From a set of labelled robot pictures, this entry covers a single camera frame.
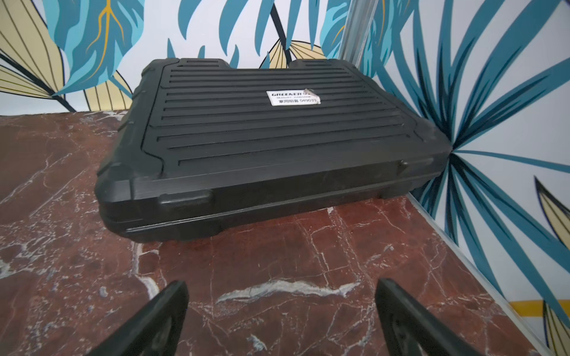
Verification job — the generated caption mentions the black tool case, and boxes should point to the black tool case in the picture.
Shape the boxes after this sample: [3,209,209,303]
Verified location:
[94,59,452,243]

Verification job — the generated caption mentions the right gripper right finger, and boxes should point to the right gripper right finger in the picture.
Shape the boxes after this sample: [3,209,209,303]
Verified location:
[375,278,480,355]

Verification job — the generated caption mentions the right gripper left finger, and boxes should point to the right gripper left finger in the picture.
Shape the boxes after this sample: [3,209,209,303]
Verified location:
[89,281,189,355]

